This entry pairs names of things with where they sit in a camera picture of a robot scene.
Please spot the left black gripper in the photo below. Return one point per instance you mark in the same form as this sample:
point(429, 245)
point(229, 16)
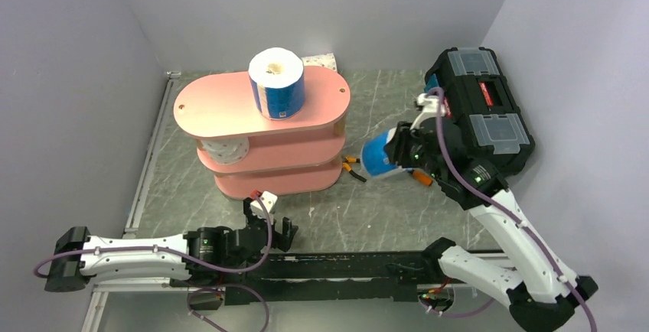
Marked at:
point(283, 240)

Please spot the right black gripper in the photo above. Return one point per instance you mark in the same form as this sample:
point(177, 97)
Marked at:
point(396, 148)

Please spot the blue roll front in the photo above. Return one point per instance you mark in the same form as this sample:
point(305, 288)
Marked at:
point(374, 160)

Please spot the blue roll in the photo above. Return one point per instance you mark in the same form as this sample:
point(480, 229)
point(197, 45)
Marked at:
point(277, 79)
point(374, 160)

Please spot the pink three-tier shelf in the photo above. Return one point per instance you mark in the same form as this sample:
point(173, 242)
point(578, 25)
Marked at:
point(296, 155)

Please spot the floral paper roll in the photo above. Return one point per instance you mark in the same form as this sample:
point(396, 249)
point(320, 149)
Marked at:
point(321, 60)
point(226, 151)

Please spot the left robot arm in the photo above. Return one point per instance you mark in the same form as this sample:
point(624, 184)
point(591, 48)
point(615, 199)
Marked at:
point(195, 256)

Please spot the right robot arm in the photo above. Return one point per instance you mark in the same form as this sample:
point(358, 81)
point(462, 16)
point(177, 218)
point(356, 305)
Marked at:
point(541, 292)

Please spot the black plastic toolbox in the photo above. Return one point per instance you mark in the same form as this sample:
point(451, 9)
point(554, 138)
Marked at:
point(478, 99)

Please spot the orange handled screwdriver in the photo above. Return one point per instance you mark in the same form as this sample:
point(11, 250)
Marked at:
point(421, 177)

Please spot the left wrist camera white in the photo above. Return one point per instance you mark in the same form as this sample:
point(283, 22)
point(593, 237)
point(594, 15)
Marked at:
point(263, 203)

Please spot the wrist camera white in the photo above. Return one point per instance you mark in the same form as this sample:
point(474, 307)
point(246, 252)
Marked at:
point(429, 106)
point(263, 203)

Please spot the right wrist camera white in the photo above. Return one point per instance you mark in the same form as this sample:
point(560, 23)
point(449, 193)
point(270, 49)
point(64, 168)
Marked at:
point(429, 106)

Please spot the orange handled pliers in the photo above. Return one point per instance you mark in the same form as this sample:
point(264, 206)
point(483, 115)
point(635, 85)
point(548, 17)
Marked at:
point(347, 166)

